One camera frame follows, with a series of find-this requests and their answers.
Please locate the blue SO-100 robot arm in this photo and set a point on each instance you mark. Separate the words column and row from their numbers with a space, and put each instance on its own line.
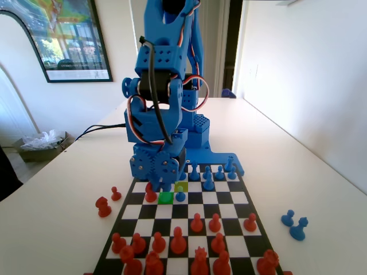
column 160, row 57

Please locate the red chess rook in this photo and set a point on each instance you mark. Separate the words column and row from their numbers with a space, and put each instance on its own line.
column 268, row 263
column 130, row 262

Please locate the red chess knight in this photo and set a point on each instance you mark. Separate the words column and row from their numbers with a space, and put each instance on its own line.
column 154, row 265
column 102, row 207

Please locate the blue knight off board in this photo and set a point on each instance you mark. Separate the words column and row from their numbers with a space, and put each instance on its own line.
column 298, row 230

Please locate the framed wall poster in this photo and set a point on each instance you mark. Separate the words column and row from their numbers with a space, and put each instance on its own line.
column 74, row 43

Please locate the red chess queen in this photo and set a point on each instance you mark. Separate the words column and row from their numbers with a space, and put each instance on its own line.
column 199, row 265

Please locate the blue geared gripper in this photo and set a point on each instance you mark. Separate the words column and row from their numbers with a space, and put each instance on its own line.
column 146, row 166

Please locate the blue chess pawn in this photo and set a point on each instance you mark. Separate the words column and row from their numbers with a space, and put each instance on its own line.
column 232, row 175
column 206, row 171
column 287, row 219
column 180, row 197
column 219, row 174

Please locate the clear plastic bag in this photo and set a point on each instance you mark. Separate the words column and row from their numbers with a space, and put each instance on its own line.
column 40, row 141

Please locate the blue chess rook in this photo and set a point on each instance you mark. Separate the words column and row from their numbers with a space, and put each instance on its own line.
column 228, row 164

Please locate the black white chessboard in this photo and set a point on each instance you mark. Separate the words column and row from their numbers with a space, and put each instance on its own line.
column 210, row 197

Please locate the cardboard box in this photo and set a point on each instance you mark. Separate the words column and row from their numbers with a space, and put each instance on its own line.
column 34, row 154

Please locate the red pawn near blue row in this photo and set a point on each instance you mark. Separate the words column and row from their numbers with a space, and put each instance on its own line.
column 149, row 197

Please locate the row of blue chess pieces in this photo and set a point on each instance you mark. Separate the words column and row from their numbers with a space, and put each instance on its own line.
column 218, row 157

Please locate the red chess pawn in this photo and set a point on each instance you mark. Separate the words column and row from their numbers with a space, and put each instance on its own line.
column 158, row 244
column 214, row 224
column 178, row 243
column 138, row 245
column 116, row 195
column 250, row 223
column 196, row 224
column 118, row 245
column 218, row 245

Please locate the red chess bishop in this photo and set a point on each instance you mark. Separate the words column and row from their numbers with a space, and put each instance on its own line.
column 221, row 265

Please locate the small blue object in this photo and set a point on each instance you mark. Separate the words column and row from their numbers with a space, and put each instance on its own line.
column 228, row 94

